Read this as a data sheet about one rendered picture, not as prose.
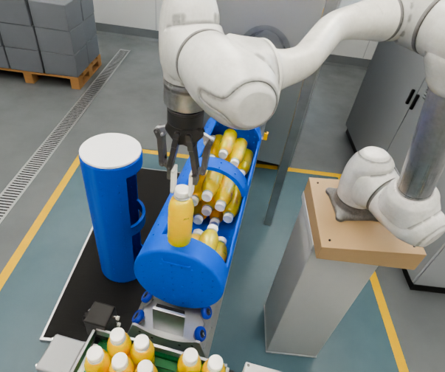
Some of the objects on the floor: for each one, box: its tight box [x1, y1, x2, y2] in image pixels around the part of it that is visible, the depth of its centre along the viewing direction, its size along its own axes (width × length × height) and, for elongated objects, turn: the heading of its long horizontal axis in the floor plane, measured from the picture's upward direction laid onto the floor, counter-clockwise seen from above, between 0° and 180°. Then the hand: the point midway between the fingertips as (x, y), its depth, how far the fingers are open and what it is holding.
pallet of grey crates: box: [0, 0, 102, 90], centre depth 400 cm, size 120×80×119 cm
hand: (182, 181), depth 82 cm, fingers closed on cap, 4 cm apart
